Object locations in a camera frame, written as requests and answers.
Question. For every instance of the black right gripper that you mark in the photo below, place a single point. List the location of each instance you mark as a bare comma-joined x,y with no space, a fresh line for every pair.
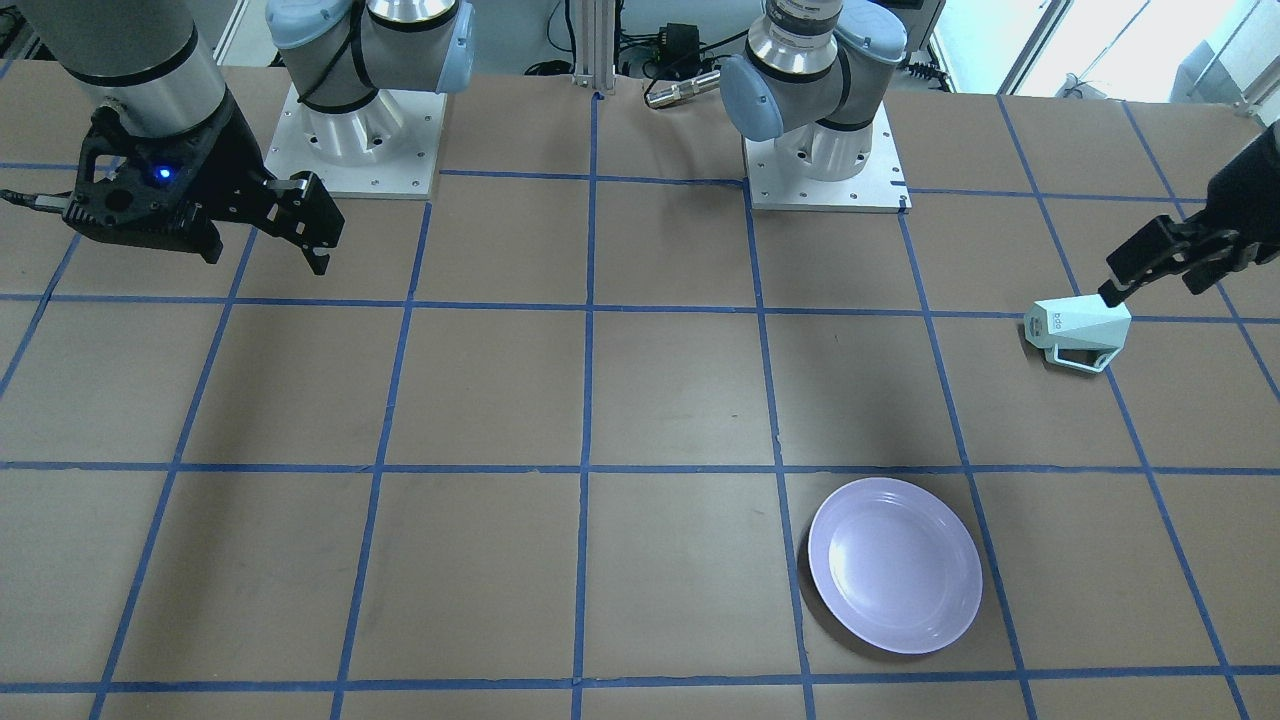
232,157

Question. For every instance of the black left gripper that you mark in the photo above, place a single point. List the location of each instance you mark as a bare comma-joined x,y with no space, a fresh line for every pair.
1243,188

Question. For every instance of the light teal faceted cup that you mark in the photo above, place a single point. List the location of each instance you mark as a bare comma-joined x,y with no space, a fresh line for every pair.
1079,332

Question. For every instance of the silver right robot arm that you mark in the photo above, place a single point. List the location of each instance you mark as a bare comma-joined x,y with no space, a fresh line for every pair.
148,57

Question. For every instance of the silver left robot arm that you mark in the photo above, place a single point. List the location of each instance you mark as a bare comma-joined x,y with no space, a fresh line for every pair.
806,95

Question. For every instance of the lavender round plate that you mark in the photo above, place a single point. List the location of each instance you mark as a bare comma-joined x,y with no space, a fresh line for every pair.
895,565

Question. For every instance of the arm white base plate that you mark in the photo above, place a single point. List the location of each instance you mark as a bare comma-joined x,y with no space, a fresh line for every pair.
816,168
386,150

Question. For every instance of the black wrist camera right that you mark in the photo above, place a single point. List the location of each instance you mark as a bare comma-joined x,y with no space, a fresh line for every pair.
129,193

